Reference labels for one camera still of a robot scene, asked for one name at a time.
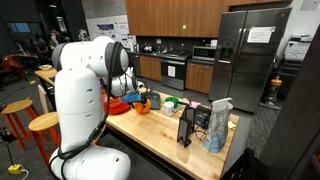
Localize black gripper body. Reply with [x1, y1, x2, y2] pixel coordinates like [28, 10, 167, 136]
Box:
[139, 92, 151, 102]

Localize orange plush basketball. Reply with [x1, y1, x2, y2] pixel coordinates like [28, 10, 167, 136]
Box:
[133, 99, 152, 115]

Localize grey dust pan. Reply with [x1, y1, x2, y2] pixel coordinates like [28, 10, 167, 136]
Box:
[145, 85, 162, 111]

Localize white labelled cup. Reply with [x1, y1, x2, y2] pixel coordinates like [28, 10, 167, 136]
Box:
[162, 100, 176, 117]

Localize red plate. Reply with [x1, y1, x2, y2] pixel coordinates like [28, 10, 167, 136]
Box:
[102, 99, 132, 116]

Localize green bowl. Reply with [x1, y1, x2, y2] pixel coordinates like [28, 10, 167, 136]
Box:
[164, 96, 180, 109]

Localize orange bowl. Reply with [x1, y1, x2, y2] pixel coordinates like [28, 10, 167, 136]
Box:
[107, 96, 123, 109]

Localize narrow wooden lower cabinet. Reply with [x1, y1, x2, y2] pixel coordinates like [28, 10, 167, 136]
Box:
[138, 55, 163, 82]

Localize black stove oven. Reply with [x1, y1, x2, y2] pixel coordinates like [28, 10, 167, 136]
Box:
[160, 53, 188, 92]

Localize black device on stand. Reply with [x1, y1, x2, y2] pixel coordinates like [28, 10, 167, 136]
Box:
[176, 105, 196, 148]

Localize pink sticky note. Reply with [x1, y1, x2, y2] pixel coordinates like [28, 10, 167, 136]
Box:
[189, 100, 202, 110]

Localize black electronics box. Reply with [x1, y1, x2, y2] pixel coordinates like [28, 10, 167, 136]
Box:
[193, 104, 212, 131]

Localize silver microwave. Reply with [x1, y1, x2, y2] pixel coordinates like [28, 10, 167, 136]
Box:
[191, 45, 217, 63]

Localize white and blue paper bag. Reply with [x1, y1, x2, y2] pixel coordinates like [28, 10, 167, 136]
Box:
[203, 96, 234, 154]

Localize wooden upper cabinets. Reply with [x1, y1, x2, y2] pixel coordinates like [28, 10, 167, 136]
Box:
[124, 0, 292, 39]

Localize round wooden stool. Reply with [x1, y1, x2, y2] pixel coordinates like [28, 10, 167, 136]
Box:
[27, 111, 62, 165]
[0, 98, 38, 152]

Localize stainless steel refrigerator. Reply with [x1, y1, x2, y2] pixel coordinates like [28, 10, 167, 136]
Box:
[208, 6, 293, 114]

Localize orange grey vacuum cleaner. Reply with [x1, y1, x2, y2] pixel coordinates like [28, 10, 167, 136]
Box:
[259, 74, 284, 110]

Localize white paper on refrigerator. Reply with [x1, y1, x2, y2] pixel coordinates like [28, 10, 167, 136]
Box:
[246, 25, 277, 44]

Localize yellow power box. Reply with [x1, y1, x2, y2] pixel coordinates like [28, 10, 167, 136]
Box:
[7, 163, 24, 176]

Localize grey office printer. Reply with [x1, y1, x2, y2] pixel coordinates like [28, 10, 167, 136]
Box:
[279, 33, 314, 93]

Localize wall posters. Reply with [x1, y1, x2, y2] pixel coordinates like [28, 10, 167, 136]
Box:
[95, 21, 138, 52]

